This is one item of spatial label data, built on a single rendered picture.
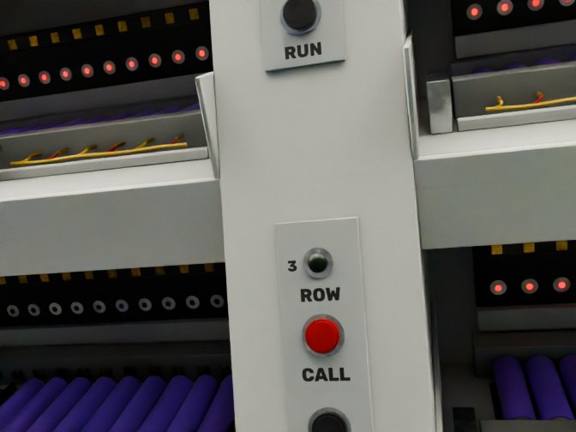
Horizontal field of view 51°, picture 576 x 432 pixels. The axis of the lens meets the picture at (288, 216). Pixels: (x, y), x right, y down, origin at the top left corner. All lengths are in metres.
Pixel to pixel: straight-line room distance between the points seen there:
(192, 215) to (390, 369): 0.12
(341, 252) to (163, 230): 0.10
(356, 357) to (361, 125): 0.11
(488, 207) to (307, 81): 0.10
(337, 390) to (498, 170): 0.12
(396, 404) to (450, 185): 0.10
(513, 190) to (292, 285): 0.11
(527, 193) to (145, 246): 0.19
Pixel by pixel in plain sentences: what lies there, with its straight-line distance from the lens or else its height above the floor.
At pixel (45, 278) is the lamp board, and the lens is 0.53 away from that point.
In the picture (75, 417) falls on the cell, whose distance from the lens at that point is 0.45.
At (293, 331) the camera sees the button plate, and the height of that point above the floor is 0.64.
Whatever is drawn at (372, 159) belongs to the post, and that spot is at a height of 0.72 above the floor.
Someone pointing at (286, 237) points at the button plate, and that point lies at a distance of 0.29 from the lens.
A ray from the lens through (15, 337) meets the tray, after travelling 0.57.
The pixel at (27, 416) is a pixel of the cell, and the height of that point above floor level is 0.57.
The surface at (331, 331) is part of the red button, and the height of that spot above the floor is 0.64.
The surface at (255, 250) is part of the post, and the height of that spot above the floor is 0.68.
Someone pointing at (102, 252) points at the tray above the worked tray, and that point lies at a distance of 0.34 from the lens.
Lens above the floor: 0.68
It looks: 3 degrees up
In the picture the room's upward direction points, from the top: 4 degrees counter-clockwise
